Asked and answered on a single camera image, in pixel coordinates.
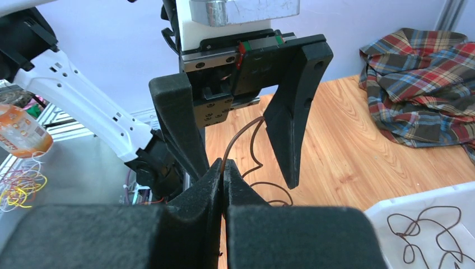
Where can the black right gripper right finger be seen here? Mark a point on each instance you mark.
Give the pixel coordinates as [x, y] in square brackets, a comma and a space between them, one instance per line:
[259, 235]

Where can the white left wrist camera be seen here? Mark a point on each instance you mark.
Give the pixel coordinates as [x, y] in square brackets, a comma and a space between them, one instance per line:
[199, 20]

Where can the white plastic bin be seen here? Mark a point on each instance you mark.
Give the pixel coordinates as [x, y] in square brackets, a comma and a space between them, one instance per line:
[433, 229]

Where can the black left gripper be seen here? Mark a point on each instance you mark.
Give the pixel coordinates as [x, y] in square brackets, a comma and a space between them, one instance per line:
[229, 73]

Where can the plaid cloth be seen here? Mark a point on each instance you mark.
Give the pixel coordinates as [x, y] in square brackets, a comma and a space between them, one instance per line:
[420, 88]

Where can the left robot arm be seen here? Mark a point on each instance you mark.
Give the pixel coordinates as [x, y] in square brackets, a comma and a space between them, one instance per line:
[32, 59]

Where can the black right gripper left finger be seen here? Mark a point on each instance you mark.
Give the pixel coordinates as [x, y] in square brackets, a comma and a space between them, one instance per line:
[187, 231]

